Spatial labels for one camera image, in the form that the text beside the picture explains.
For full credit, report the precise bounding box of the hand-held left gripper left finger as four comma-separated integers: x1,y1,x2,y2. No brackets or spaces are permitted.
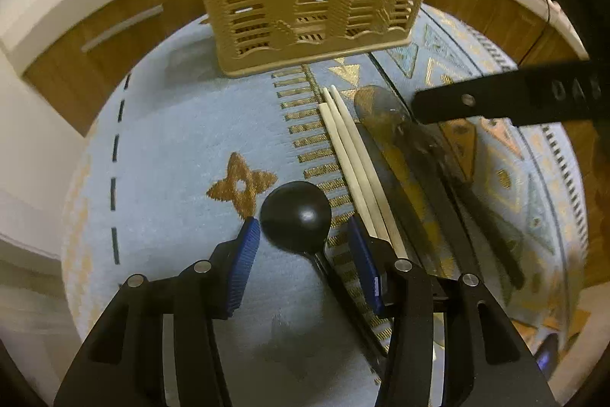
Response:
52,217,261,407

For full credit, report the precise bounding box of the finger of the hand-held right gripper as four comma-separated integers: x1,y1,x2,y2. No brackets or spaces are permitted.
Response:
412,76,520,125

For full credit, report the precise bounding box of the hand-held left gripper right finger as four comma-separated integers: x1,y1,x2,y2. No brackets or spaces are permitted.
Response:
347,216,558,407

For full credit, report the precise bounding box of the black ladle spoon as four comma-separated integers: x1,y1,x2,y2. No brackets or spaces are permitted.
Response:
260,181,389,381

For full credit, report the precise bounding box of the blue patterned mat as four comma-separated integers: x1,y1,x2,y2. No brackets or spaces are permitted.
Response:
62,4,589,407

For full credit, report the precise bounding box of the dark device blue light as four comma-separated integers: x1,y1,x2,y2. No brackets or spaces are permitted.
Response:
534,333,561,385

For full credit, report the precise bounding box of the long silver drawer handle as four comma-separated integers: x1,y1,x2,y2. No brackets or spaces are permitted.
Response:
81,4,165,53

